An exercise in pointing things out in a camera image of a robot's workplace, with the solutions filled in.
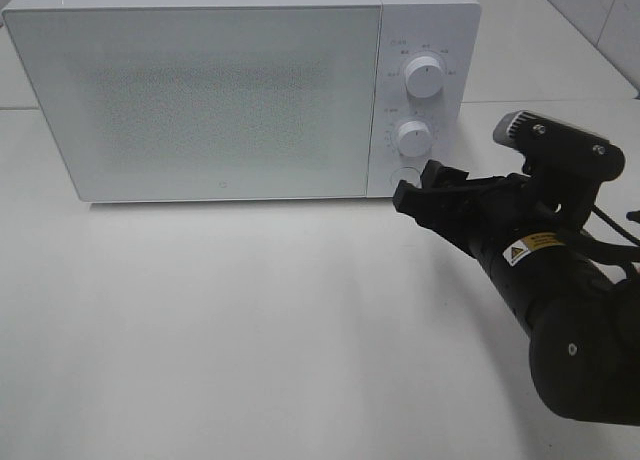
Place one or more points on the white round knob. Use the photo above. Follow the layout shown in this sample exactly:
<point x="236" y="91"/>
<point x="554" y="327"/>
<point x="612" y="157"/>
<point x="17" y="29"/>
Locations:
<point x="414" y="138"/>
<point x="424" y="75"/>

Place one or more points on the lower white round knob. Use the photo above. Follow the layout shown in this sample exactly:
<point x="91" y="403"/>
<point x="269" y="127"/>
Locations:
<point x="414" y="138"/>

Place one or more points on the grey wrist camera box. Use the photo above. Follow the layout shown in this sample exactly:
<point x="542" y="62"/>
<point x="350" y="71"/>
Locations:
<point x="547" y="143"/>

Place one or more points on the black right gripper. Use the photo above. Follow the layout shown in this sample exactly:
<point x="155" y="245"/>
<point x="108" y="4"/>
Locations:
<point x="510" y="226"/>

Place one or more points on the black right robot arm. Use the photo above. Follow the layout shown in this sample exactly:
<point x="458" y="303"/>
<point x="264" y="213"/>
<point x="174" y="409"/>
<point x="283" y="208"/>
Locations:
<point x="590" y="371"/>

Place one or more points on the white round door button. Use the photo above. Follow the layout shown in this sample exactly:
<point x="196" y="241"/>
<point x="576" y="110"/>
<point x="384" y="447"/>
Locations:
<point x="408" y="174"/>

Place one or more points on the upper white round knob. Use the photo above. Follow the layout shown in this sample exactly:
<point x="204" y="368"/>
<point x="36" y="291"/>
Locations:
<point x="424" y="75"/>

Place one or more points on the white microwave oven body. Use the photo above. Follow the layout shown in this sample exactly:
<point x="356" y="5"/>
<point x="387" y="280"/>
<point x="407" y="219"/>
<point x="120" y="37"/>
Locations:
<point x="407" y="28"/>

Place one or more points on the white microwave door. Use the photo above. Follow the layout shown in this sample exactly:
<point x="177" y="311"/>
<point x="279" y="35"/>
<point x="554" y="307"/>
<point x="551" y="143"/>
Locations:
<point x="205" y="104"/>

